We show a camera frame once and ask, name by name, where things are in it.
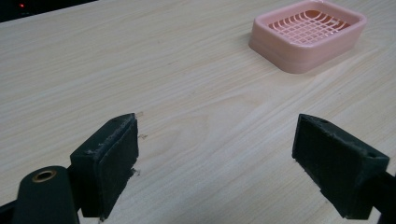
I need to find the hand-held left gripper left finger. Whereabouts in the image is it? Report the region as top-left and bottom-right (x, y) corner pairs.
(69, 112), (140, 221)

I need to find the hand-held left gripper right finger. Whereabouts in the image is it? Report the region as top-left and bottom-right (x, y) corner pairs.
(291, 113), (390, 220)

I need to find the pink soap dish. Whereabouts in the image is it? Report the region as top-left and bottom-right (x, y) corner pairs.
(247, 0), (368, 75)

